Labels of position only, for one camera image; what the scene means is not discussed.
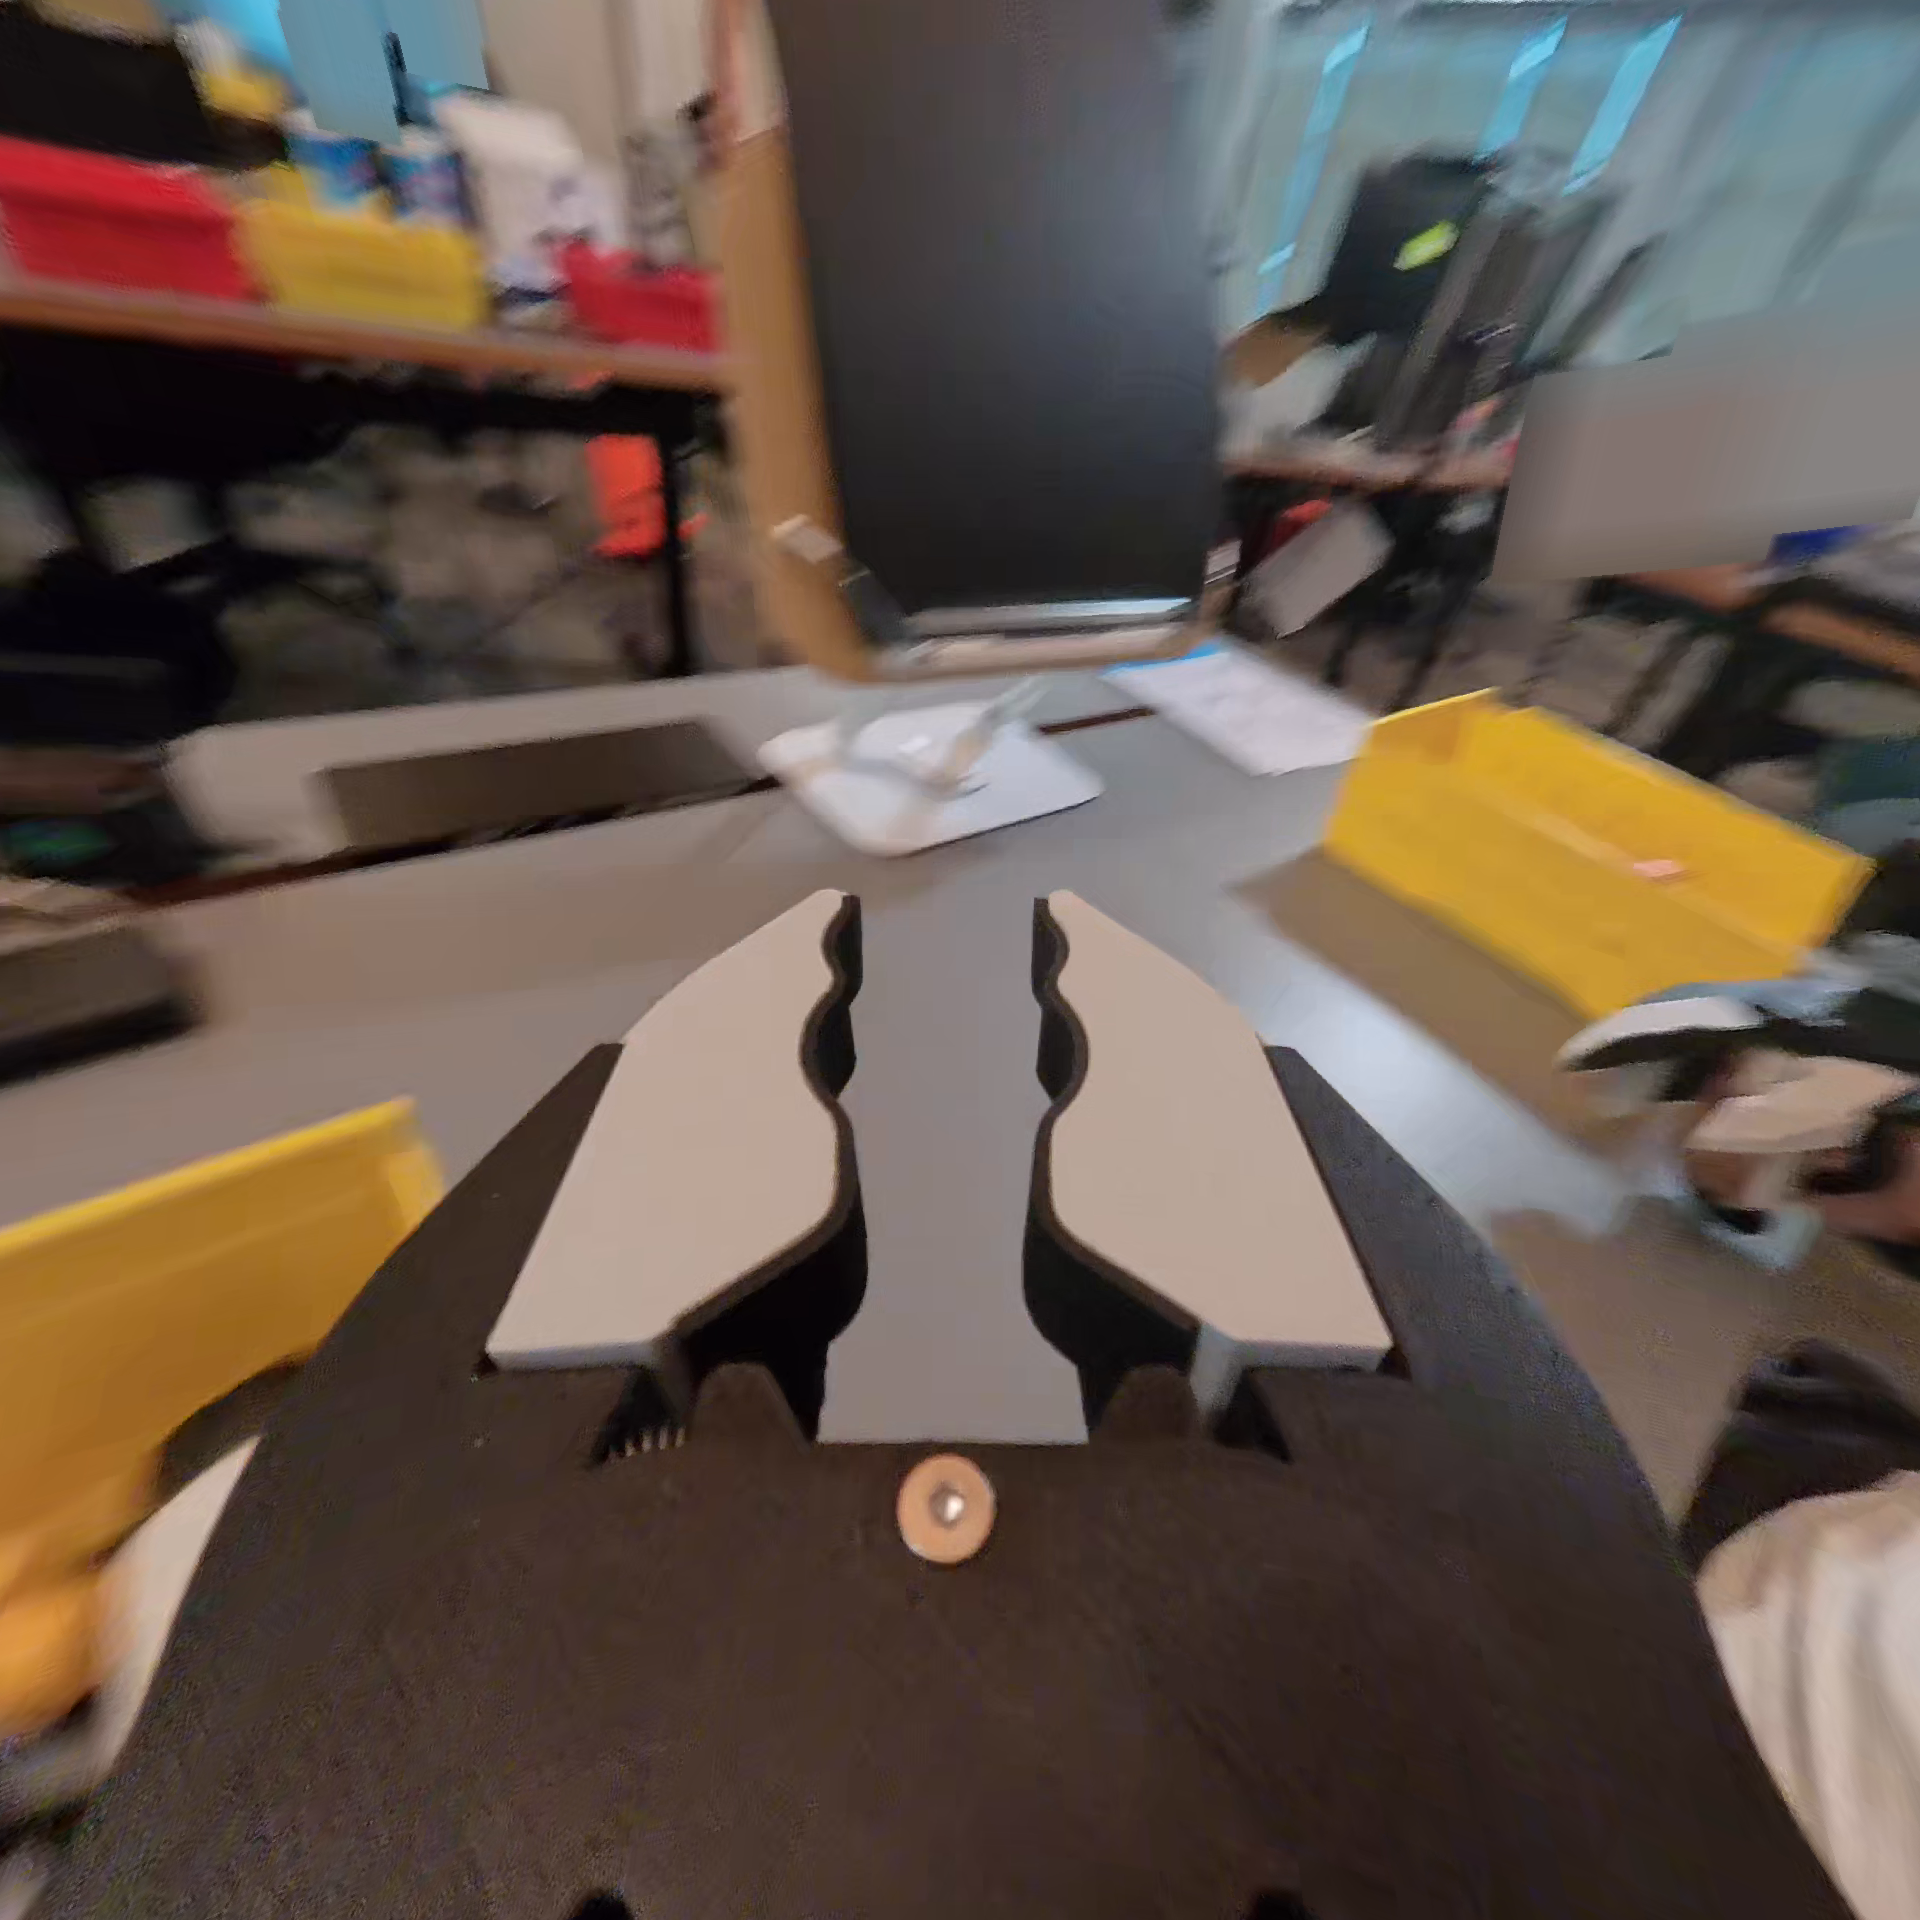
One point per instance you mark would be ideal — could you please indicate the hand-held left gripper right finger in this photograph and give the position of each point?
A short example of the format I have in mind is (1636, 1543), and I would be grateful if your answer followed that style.
(1216, 1183)

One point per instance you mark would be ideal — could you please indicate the black desk mat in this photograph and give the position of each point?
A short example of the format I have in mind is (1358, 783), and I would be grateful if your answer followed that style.
(525, 780)

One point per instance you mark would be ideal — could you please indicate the person's dark green jacket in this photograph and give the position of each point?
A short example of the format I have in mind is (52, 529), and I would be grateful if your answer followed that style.
(1815, 1423)

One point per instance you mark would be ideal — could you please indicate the person's white shirt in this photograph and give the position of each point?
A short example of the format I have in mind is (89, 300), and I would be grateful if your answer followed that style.
(1829, 1696)

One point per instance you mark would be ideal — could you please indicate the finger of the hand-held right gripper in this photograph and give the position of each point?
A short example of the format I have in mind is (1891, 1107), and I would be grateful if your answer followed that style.
(1651, 1027)
(1785, 1117)

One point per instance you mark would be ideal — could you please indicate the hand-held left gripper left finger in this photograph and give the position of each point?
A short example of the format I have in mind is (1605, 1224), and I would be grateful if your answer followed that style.
(691, 1183)

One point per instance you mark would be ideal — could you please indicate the black board with wooden back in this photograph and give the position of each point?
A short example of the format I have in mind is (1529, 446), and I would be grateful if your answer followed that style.
(1022, 300)

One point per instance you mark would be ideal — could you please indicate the grey desk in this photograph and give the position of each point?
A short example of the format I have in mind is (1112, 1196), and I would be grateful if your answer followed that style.
(449, 960)

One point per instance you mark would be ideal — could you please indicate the background wooden desk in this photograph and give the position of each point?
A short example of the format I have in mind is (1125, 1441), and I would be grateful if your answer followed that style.
(376, 344)

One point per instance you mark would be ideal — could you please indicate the blue and white paper sheet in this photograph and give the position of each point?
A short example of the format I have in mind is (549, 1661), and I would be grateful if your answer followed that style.
(1243, 711)

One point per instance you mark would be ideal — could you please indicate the yellow plastic bin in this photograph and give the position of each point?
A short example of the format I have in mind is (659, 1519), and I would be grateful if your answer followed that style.
(149, 1321)
(1576, 870)

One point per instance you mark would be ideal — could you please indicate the red plastic bin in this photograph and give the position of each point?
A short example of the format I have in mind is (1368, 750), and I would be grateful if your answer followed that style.
(645, 300)
(121, 219)

